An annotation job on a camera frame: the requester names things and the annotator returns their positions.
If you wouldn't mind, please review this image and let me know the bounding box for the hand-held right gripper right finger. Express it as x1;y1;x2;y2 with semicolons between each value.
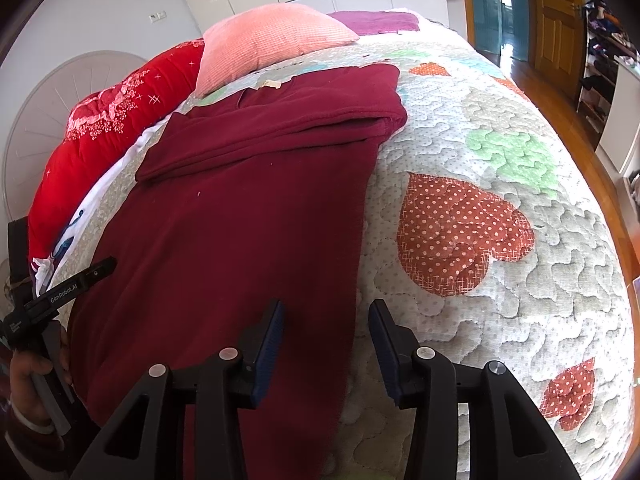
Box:
367;299;584;480

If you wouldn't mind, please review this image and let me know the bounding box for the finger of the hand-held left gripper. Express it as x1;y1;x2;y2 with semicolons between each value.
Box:
27;256;119;313

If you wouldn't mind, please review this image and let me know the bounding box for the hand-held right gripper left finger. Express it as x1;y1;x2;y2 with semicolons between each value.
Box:
70;299;287;480

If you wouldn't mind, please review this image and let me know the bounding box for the maroon knit garment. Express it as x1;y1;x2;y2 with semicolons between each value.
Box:
67;64;409;480

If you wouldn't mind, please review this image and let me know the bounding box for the person's left forearm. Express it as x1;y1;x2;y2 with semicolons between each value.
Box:
0;395;103;480

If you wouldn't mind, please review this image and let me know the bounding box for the person's left hand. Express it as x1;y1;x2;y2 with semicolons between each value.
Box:
9;320;73;428

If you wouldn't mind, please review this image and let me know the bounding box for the heart-patterned quilted bedspread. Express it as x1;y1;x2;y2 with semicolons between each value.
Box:
50;10;637;480

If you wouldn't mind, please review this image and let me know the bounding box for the white fleece blanket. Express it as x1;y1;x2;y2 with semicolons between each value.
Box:
32;110;175;283

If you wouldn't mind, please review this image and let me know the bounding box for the red embroidered quilt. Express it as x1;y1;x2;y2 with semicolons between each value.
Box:
27;39;207;267

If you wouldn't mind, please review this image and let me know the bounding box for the round white headboard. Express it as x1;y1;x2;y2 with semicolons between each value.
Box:
2;50;152;261

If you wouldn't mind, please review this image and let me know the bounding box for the pink pillow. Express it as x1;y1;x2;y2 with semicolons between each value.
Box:
194;2;361;100

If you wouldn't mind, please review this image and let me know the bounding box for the white cabinet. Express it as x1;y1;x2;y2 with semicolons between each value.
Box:
595;55;640;177

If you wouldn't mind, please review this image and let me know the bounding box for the purple cloth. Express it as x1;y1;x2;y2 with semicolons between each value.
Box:
327;9;421;36

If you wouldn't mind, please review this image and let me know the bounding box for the shoe rack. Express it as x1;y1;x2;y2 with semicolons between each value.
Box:
575;0;640;137

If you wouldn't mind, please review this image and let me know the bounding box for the wooden door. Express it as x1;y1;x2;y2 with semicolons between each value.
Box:
522;0;587;90

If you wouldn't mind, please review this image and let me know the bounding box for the teal door frame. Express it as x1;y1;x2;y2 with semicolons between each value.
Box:
464;0;532;63

